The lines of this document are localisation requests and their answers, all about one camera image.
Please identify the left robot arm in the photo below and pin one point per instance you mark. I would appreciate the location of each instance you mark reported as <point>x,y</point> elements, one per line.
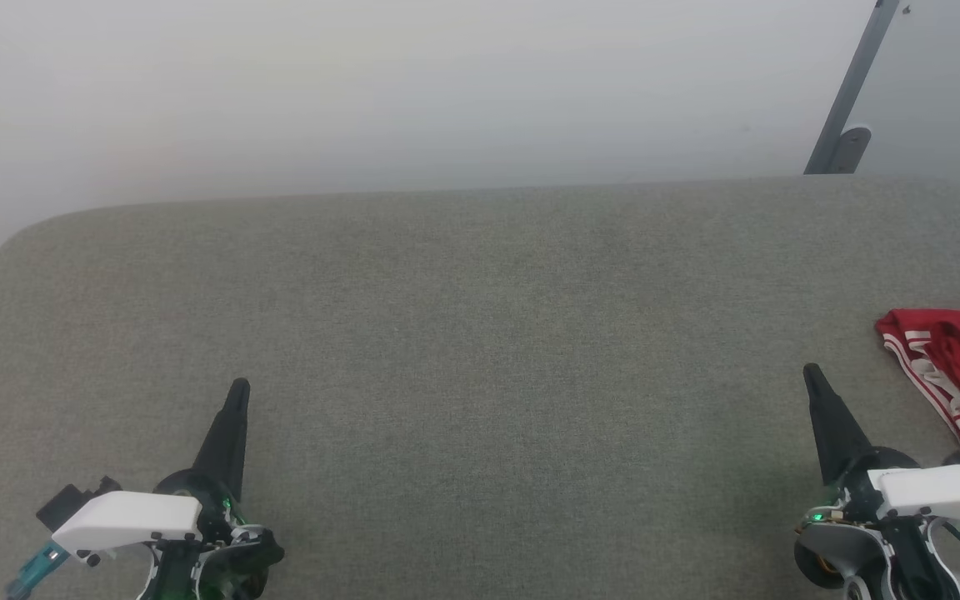
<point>230,567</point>

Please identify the grey fabric sofa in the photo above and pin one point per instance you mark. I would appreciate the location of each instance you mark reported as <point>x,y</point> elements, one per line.
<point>480,333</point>

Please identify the left gripper white band body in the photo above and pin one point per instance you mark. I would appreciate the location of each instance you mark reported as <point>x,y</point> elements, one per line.
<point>130,521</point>

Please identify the right gripper white band body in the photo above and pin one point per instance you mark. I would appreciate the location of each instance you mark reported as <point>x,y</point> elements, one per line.
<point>938,492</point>

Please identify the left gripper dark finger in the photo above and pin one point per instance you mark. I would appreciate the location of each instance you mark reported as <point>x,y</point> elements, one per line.
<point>228,442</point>

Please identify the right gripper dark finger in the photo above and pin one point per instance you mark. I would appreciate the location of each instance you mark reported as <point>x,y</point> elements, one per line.
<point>834,433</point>

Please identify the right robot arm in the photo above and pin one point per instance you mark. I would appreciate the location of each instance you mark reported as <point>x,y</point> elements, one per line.
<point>855,554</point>

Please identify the grey pole bracket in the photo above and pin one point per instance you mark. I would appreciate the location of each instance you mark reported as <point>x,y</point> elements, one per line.
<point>851,150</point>

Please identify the grey metal pole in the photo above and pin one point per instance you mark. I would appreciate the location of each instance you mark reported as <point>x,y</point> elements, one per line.
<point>859,67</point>

